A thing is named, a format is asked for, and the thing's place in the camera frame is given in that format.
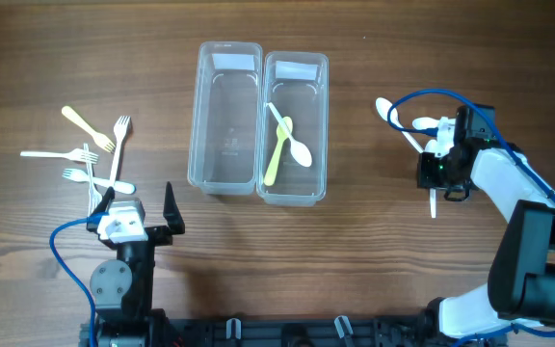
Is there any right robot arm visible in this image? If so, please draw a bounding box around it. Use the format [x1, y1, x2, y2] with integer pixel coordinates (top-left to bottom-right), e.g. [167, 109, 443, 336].
[413, 105, 555, 341]

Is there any white fork pointing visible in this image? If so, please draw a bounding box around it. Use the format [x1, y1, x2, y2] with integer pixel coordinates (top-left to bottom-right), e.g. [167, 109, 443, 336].
[19, 148, 99, 164]

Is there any right clear plastic container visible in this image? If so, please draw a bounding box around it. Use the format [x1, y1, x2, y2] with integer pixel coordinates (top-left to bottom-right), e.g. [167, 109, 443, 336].
[255, 51, 329, 206]

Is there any clear plastic fork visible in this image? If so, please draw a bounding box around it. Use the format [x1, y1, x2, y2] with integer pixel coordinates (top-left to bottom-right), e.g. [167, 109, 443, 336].
[86, 162, 102, 216]

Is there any white fork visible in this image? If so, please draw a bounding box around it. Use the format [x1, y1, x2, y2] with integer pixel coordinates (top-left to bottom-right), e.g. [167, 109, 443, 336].
[109, 116, 131, 187]

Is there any light blue plastic fork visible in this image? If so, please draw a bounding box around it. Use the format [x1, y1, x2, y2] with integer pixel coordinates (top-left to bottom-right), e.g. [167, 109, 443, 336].
[62, 169, 136, 195]

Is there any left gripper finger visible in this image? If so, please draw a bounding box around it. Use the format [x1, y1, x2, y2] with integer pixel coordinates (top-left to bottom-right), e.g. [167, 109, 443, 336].
[95, 187, 116, 215]
[163, 181, 185, 235]

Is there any blue cable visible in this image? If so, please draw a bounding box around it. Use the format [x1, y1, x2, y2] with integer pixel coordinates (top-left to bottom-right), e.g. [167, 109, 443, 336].
[386, 88, 555, 347]
[48, 215, 110, 347]

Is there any yellow plastic spoon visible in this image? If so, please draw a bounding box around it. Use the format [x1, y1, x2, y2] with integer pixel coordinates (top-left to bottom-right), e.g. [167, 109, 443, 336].
[263, 125, 288, 186]

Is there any white spoon vertical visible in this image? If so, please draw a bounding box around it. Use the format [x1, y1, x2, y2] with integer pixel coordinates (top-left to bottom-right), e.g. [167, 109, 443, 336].
[424, 139, 443, 220]

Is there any left clear plastic container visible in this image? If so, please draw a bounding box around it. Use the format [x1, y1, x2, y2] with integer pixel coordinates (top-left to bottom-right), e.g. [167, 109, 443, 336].
[188, 41, 263, 196]

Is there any left blue cable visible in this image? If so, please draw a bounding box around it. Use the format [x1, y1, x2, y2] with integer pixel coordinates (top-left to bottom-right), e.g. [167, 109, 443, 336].
[48, 215, 110, 347]

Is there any clear plastic container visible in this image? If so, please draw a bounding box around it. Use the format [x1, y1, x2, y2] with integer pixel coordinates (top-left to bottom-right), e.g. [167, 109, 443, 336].
[255, 51, 329, 206]
[188, 41, 263, 196]

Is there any yellow plastic fork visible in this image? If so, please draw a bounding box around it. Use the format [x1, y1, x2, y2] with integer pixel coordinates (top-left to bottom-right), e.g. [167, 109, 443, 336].
[62, 105, 116, 153]

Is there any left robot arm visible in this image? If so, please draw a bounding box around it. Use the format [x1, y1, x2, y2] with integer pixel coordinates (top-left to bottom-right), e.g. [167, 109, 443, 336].
[87, 183, 185, 323]

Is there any right blue cable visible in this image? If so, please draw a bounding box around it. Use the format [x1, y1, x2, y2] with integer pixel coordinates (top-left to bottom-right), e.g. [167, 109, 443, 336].
[386, 88, 555, 347]

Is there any white spoon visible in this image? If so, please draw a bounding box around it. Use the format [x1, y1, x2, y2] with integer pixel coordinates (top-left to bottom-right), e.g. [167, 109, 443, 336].
[375, 97, 423, 153]
[412, 117, 439, 130]
[267, 102, 312, 168]

